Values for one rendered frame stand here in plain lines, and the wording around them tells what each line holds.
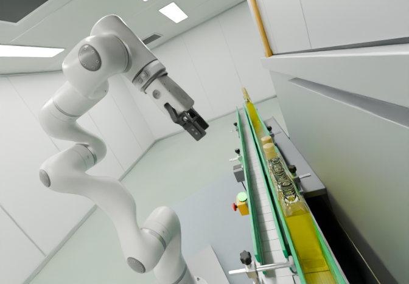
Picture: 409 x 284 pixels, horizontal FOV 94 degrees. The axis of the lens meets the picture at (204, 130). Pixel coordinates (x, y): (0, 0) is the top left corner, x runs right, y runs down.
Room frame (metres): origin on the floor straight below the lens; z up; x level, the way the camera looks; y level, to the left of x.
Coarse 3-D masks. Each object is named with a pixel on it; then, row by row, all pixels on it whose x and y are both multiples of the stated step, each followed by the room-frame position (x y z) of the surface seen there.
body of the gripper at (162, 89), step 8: (152, 80) 0.44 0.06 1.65; (160, 80) 0.44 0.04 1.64; (168, 80) 0.47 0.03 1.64; (152, 88) 0.44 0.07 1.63; (160, 88) 0.43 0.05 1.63; (168, 88) 0.44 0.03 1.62; (176, 88) 0.47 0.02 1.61; (152, 96) 0.44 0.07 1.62; (160, 96) 0.44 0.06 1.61; (168, 96) 0.42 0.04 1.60; (176, 96) 0.43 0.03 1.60; (184, 96) 0.48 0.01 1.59; (160, 104) 0.43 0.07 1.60; (176, 104) 0.42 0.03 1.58; (184, 104) 0.43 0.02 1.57; (192, 104) 0.47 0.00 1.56; (168, 112) 0.43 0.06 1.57
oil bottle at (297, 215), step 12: (288, 204) 0.37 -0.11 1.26; (300, 204) 0.36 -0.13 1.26; (288, 216) 0.36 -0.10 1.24; (300, 216) 0.35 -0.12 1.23; (300, 228) 0.36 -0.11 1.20; (312, 228) 0.35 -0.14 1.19; (300, 240) 0.36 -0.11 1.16; (312, 240) 0.35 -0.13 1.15; (300, 252) 0.36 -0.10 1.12; (312, 252) 0.35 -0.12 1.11; (312, 264) 0.36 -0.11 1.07; (324, 264) 0.35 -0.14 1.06
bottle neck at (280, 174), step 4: (276, 168) 0.45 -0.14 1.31; (280, 168) 0.44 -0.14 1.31; (276, 172) 0.43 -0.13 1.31; (280, 172) 0.43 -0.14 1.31; (284, 172) 0.43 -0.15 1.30; (276, 176) 0.43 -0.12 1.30; (280, 176) 0.43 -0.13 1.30; (284, 176) 0.43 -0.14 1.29; (276, 180) 0.44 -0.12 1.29; (280, 180) 0.43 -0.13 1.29
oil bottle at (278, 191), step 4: (276, 184) 0.45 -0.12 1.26; (276, 188) 0.44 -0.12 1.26; (280, 188) 0.43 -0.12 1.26; (276, 192) 0.43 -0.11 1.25; (280, 192) 0.42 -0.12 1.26; (296, 192) 0.41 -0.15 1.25; (280, 196) 0.42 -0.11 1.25; (280, 200) 0.42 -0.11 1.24; (280, 204) 0.42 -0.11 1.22; (284, 216) 0.42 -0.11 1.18; (288, 228) 0.42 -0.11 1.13; (296, 248) 0.42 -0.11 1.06
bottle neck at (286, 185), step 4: (284, 180) 0.39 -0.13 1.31; (288, 180) 0.38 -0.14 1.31; (280, 184) 0.38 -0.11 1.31; (284, 184) 0.39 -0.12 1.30; (288, 184) 0.39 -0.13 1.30; (292, 184) 0.37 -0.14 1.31; (284, 188) 0.37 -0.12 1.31; (288, 188) 0.37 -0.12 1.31; (292, 188) 0.37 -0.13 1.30; (284, 192) 0.38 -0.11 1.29; (288, 192) 0.37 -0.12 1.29; (292, 192) 0.37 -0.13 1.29; (284, 196) 0.38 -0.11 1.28; (288, 196) 0.37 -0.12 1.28; (292, 196) 0.37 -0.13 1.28; (296, 196) 0.37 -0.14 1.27; (288, 200) 0.37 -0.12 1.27; (292, 200) 0.37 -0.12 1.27; (296, 200) 0.37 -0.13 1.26
